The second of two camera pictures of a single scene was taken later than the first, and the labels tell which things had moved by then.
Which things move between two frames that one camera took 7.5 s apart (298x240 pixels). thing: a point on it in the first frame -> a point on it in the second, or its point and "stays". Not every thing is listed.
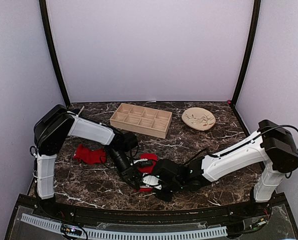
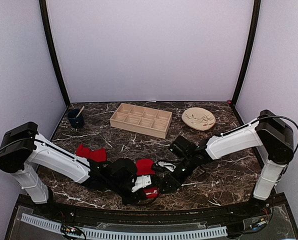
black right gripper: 166,197 -> 169,178
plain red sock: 89,156 stays
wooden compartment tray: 148,121 stays
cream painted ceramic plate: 198,118 stays
